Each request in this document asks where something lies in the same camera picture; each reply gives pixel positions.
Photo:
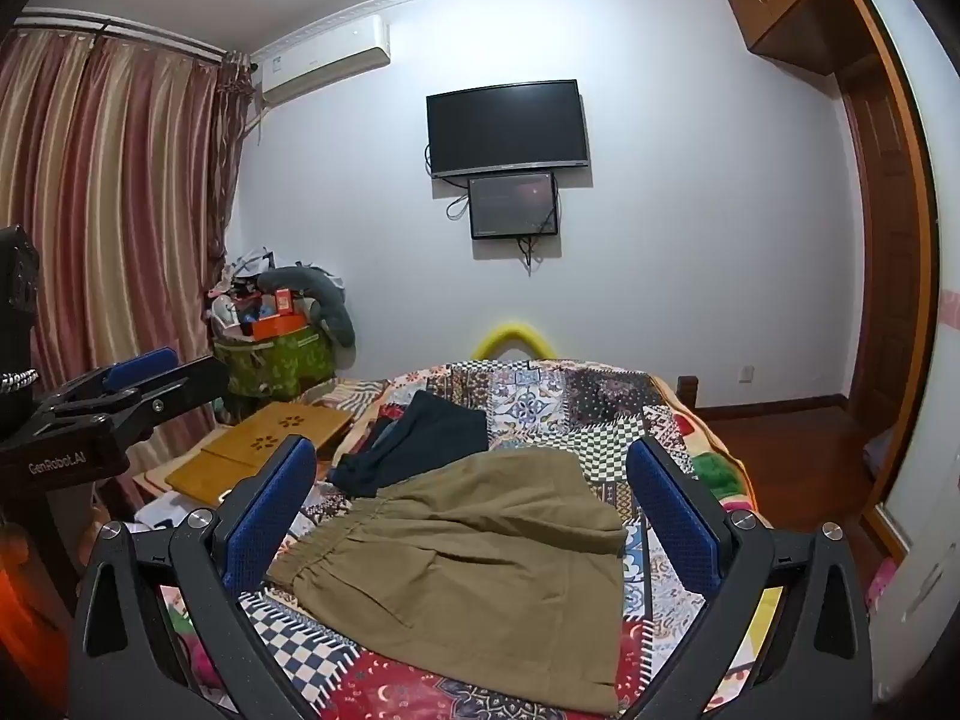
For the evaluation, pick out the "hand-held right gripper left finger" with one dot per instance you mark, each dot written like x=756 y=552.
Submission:
x=270 y=517

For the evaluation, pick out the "purple bundle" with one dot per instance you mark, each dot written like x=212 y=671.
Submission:
x=879 y=450

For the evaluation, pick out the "wooden bed post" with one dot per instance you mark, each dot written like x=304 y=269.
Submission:
x=687 y=390

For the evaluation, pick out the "patchwork printed bedsheet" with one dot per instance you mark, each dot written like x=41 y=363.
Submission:
x=570 y=405

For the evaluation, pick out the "pink cloth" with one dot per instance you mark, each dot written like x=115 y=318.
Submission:
x=881 y=585

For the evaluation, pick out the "wooden lap desk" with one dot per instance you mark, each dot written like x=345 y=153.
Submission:
x=255 y=439

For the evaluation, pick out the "dark teal garment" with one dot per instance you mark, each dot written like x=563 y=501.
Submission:
x=435 y=427

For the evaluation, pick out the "striped pink curtain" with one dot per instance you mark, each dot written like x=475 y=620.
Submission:
x=112 y=202

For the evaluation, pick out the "yellow foam tube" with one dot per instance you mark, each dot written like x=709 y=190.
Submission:
x=514 y=334

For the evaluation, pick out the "pile of household clutter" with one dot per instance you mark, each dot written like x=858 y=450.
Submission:
x=232 y=285

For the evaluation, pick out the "khaki pants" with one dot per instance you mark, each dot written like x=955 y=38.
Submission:
x=465 y=562

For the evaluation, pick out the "black wall television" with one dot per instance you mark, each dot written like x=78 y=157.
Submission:
x=506 y=127

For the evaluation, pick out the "orange box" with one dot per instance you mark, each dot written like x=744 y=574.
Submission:
x=277 y=326

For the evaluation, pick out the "white air conditioner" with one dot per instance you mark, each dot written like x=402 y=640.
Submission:
x=322 y=64

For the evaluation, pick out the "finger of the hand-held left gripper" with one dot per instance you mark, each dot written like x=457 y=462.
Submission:
x=142 y=366
x=187 y=382

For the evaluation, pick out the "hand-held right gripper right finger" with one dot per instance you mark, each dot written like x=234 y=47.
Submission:
x=675 y=517

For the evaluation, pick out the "small red box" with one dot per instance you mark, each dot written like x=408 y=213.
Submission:
x=283 y=302

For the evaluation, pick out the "white curtain rail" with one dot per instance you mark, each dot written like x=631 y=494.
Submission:
x=150 y=36

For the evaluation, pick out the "small black wall monitor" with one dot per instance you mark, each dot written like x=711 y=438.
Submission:
x=514 y=206

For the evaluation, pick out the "wooden overhead cabinet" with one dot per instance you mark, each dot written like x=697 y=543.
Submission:
x=780 y=0

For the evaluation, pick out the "green patterned bag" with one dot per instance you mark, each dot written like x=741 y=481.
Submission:
x=277 y=367

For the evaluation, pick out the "white wardrobe panel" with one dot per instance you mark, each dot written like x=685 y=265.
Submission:
x=930 y=502

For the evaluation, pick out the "colourful fleece blanket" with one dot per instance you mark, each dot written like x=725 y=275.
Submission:
x=716 y=476

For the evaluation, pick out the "wooden door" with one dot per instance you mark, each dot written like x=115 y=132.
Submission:
x=885 y=240

